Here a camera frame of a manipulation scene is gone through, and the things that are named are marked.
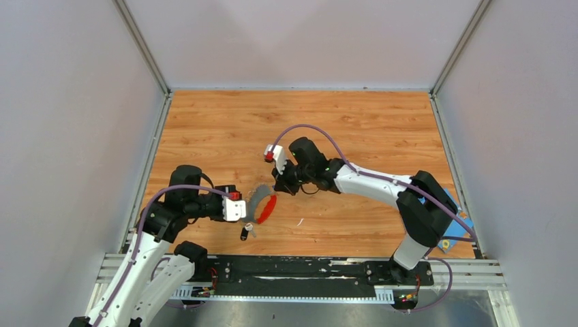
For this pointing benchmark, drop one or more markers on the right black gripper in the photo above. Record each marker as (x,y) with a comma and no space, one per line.
(282,183)

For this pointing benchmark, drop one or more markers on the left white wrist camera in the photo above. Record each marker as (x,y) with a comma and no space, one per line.
(234,207)

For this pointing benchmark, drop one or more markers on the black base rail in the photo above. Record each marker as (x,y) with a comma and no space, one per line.
(304,279)

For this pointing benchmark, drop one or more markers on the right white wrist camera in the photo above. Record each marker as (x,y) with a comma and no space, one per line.
(277,155)

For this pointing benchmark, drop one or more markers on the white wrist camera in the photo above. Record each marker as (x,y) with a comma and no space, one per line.
(277,155)
(234,207)

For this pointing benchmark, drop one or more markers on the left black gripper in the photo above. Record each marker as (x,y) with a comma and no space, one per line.
(226,189)

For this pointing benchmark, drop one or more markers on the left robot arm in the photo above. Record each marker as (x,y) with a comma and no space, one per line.
(137,291)

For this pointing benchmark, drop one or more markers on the red handled metal key holder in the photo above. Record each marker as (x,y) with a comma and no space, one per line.
(261,204)

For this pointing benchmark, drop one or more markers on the black tag key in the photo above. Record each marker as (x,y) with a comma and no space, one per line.
(247,230)

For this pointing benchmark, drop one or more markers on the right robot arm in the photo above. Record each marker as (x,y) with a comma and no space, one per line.
(425,208)

